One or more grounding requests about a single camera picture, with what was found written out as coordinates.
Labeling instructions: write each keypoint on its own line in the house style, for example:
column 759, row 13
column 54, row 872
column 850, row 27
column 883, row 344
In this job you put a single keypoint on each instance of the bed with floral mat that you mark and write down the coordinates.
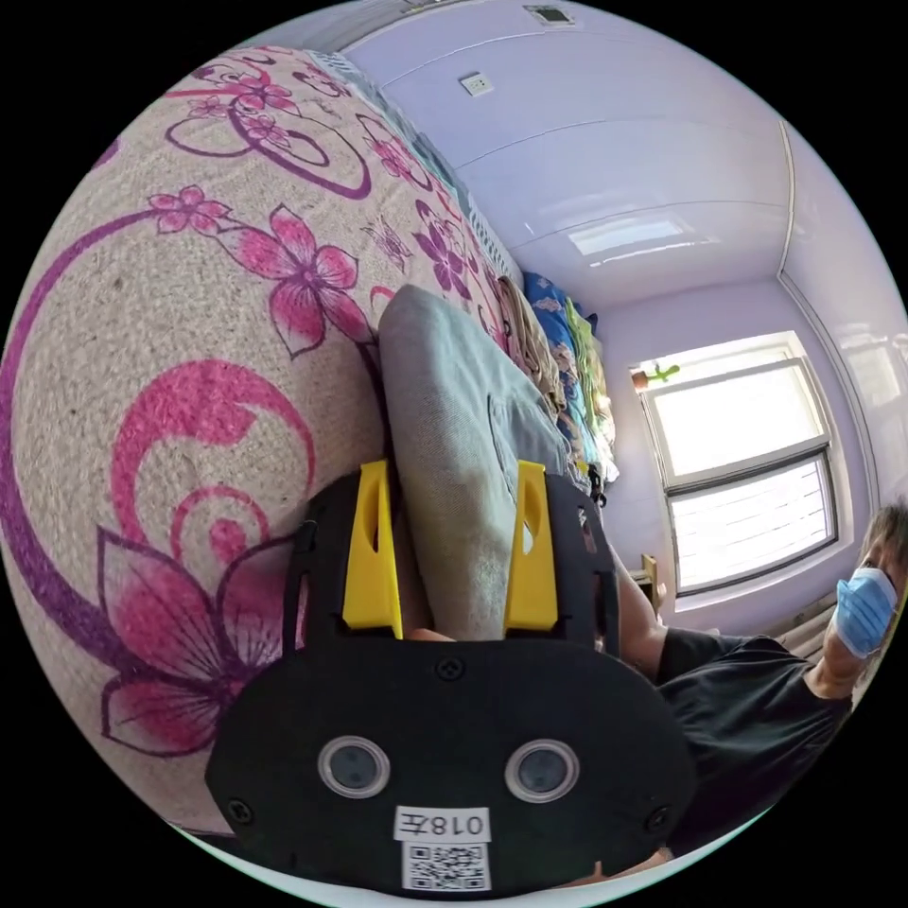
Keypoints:
column 177, row 298

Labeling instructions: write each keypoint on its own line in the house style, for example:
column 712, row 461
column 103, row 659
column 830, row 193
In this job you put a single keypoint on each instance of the white wall socket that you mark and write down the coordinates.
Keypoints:
column 476, row 84

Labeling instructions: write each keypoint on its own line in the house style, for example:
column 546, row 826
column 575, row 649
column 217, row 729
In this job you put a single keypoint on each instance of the green plant in pot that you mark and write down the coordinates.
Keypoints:
column 656, row 372

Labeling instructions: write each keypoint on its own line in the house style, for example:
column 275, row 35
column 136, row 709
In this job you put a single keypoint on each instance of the person's right forearm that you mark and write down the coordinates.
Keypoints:
column 638, row 617

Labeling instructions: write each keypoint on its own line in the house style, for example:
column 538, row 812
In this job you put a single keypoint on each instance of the person's body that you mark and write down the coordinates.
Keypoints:
column 745, row 709

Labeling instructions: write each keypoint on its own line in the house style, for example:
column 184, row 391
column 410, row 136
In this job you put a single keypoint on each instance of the window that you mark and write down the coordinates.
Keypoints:
column 745, row 475

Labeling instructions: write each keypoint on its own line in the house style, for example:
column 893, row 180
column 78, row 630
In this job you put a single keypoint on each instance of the person's left hand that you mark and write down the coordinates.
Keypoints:
column 624, row 869

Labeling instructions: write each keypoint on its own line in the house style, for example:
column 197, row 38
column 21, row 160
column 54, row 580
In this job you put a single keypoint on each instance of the light blue jeans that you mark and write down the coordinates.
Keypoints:
column 454, row 426

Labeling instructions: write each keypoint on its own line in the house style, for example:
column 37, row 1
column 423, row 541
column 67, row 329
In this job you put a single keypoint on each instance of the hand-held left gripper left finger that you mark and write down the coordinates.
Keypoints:
column 370, row 582

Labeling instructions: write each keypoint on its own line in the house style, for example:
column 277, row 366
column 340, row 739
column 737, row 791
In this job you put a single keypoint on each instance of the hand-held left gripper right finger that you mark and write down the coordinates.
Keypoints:
column 532, row 589

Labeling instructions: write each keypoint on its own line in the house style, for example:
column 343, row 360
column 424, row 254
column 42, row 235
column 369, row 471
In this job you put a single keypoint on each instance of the pile of clothes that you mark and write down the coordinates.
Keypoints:
column 567, row 369

